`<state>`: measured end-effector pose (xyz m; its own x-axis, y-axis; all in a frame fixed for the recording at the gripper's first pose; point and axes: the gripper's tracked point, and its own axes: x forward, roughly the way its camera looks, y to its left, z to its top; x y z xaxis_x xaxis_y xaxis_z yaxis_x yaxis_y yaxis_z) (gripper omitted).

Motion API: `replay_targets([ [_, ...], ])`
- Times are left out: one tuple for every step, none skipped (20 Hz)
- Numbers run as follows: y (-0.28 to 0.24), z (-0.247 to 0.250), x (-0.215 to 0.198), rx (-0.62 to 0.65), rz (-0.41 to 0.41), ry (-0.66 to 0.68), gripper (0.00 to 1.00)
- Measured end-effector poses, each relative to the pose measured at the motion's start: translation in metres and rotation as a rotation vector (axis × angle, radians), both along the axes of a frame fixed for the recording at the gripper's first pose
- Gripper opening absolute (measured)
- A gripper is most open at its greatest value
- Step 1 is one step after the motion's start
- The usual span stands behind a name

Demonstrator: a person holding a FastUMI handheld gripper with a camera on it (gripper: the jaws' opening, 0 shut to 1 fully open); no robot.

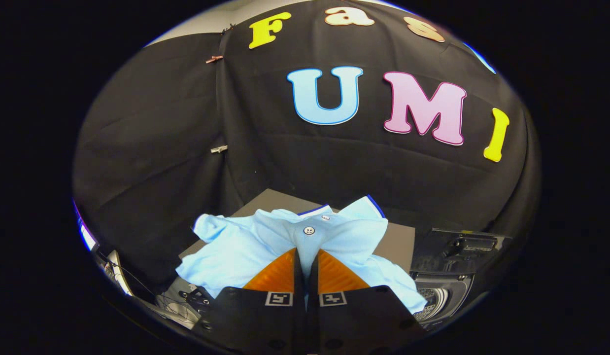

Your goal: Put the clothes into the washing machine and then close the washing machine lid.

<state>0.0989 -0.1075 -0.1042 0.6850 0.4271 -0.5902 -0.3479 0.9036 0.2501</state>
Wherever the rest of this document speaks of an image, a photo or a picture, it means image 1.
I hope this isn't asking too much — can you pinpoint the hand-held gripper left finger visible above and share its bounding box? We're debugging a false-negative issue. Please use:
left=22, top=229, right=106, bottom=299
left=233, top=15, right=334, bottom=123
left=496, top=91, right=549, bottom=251
left=193, top=248, right=307, bottom=355

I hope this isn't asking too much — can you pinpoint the grey top-load washing machine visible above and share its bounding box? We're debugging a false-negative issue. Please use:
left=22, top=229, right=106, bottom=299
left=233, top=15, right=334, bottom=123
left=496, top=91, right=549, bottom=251
left=411, top=271, right=478, bottom=328

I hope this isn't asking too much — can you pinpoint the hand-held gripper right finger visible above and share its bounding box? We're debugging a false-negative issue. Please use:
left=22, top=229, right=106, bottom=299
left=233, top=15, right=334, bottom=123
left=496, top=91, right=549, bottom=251
left=306, top=248, right=428, bottom=355

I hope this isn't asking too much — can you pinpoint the white curved panel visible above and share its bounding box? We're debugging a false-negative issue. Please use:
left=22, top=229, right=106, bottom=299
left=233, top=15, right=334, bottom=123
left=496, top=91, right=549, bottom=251
left=104, top=250, right=134, bottom=296

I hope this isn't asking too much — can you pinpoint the grey device with cables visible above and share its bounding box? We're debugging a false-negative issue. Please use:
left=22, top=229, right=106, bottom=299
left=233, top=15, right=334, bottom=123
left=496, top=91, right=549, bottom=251
left=156, top=279, right=214, bottom=330

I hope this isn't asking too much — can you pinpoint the dark glass washing machine lid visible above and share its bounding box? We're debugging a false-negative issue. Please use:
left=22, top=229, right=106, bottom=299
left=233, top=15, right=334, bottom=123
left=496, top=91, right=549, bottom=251
left=412, top=228, right=512, bottom=275

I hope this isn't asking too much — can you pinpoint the light blue polo shirt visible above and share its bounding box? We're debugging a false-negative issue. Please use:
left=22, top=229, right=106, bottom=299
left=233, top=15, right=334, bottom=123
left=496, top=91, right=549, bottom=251
left=176, top=196, right=415, bottom=314

